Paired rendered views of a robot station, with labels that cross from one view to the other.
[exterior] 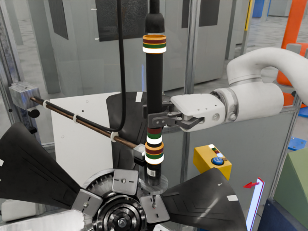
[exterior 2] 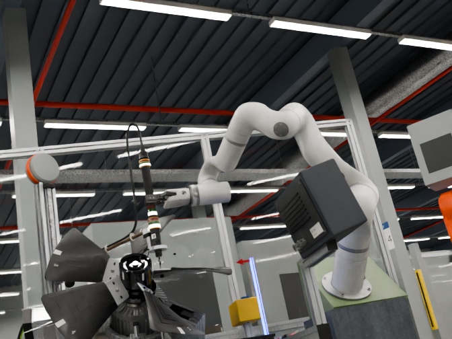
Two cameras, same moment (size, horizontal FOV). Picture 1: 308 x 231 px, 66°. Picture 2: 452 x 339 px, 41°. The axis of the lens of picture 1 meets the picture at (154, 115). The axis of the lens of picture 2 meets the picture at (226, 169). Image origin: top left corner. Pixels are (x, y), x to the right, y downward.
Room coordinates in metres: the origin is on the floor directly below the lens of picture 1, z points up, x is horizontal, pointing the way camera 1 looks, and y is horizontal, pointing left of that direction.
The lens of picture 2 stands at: (-1.77, -0.39, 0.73)
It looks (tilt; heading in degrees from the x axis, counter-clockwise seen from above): 20 degrees up; 2
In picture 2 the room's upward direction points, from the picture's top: 11 degrees counter-clockwise
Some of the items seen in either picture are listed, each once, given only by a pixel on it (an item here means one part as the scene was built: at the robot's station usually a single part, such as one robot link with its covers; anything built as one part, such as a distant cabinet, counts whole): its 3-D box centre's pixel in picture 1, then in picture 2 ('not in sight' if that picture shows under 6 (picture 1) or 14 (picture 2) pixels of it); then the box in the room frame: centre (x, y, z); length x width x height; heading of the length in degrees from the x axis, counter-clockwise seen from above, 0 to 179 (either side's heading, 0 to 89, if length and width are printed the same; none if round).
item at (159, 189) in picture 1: (151, 168); (154, 239); (0.46, 0.01, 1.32); 0.09 x 0.07 x 0.10; 52
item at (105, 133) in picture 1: (76, 119); (106, 249); (0.64, 0.24, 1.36); 0.54 x 0.01 x 0.01; 52
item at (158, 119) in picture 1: (165, 121); (154, 197); (0.43, -0.02, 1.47); 0.07 x 0.03 x 0.03; 107
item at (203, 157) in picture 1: (211, 164); (245, 313); (0.84, -0.26, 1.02); 0.16 x 0.10 x 0.11; 17
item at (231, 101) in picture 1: (222, 106); (193, 195); (0.51, -0.16, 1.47); 0.09 x 0.03 x 0.08; 17
